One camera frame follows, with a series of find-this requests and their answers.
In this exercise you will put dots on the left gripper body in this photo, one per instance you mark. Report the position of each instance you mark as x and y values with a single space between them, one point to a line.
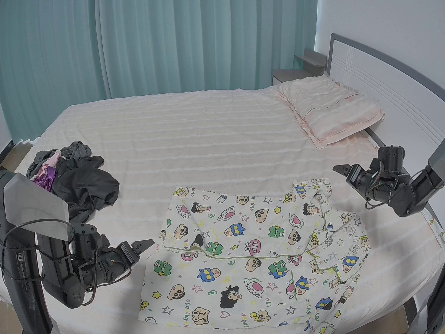
121 257

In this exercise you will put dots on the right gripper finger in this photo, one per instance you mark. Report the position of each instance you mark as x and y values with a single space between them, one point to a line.
345 172

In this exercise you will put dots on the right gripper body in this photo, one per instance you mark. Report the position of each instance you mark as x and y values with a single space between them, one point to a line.
361 183

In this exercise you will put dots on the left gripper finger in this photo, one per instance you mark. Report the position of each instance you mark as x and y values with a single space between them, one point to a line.
146 246

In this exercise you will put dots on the white printed pyjama top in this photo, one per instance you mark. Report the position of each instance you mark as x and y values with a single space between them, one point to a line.
243 256

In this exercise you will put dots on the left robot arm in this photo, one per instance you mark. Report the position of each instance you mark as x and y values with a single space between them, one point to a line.
31 200

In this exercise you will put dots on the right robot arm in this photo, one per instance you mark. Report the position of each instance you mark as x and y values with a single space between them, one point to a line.
406 193

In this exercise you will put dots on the pile of clothes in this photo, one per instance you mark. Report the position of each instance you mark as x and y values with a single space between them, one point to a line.
87 186

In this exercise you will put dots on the bed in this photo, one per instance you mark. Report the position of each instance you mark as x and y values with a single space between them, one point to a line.
208 134

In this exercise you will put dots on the cream pillow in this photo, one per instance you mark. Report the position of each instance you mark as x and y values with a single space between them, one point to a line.
330 110

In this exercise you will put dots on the grey bedside table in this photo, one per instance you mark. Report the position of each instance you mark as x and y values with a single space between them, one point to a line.
295 71

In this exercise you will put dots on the blue-green curtain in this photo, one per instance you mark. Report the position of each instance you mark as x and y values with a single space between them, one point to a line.
156 30

